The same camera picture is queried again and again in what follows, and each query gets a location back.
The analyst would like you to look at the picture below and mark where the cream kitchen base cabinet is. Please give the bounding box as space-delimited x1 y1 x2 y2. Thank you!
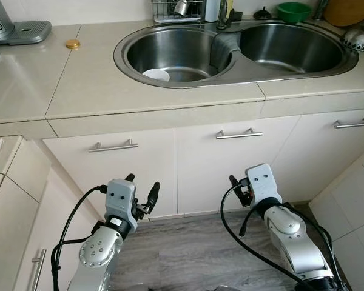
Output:
0 108 364 291

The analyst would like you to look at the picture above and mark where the chrome kitchen faucet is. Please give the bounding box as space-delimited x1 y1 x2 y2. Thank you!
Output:
173 0 236 31

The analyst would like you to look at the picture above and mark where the stainless steel double sink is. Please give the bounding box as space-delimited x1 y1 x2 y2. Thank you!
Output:
113 20 360 89

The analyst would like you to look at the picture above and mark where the white ceramic bowl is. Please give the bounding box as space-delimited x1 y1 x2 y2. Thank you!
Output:
142 68 170 83

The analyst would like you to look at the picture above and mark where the grey dishcloth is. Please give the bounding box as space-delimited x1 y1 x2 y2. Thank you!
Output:
210 30 243 69

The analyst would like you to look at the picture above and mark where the black sink plug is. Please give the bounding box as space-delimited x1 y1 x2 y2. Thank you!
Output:
254 7 272 20

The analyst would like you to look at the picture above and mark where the white plastic bottle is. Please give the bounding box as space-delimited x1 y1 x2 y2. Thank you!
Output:
204 0 221 22

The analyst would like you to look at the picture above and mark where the green plastic bowl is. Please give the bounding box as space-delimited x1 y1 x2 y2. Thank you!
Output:
276 2 312 24

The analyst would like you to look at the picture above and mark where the grey coffee machine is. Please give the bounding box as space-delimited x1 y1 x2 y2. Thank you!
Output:
0 0 52 46

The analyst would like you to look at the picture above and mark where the round wooden cutting board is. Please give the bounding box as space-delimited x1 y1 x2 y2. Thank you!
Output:
323 0 364 27

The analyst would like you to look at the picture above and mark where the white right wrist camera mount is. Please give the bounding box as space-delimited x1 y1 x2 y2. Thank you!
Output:
246 164 281 207

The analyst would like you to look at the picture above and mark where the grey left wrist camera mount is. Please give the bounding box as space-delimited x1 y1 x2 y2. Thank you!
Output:
105 179 138 220

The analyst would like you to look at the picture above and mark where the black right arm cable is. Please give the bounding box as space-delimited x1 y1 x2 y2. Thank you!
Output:
220 185 328 291

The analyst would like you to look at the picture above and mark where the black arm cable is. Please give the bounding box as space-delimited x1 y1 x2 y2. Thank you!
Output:
50 185 110 291
220 185 328 291

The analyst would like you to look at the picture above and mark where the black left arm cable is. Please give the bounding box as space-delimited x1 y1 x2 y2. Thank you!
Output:
50 185 110 291

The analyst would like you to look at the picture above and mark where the steel cabinet handle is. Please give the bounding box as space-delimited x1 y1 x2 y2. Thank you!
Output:
334 118 364 129
89 139 139 152
30 249 47 291
216 128 263 140

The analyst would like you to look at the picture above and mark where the steel wire dish rack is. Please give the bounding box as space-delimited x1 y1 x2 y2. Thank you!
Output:
152 0 206 24

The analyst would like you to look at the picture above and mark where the grey long utensil handle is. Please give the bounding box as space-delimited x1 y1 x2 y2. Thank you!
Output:
312 0 329 20

